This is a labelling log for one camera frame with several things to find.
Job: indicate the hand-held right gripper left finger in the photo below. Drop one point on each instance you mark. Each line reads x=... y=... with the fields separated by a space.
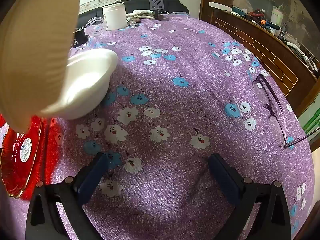
x=91 y=180

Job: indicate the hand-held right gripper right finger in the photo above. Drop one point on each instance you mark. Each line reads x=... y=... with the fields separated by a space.
x=226 y=177

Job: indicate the red glass plate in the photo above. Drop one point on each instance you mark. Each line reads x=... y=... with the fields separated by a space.
x=15 y=170

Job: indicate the white deep bowl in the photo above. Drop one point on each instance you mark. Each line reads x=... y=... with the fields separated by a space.
x=85 y=80

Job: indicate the beige ribbed bowl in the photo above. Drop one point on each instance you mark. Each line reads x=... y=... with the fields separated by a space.
x=32 y=42

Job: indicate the purple floral tablecloth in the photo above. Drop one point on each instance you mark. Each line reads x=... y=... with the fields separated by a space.
x=175 y=110

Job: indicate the wooden cabinet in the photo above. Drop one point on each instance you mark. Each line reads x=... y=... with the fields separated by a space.
x=275 y=52

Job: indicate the white plastic jar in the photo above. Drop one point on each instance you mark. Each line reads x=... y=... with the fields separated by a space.
x=113 y=17

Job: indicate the white plastic jug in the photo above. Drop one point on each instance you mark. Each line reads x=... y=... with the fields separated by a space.
x=277 y=16

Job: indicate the white cloth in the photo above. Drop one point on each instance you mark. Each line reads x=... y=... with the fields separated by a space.
x=140 y=15

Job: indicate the black sofa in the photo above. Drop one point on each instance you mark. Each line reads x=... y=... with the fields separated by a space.
x=172 y=5

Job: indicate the grey phone stand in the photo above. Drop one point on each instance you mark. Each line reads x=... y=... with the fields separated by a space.
x=156 y=2

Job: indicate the green bamboo wall sticker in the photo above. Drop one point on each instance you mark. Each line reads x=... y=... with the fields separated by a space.
x=312 y=123

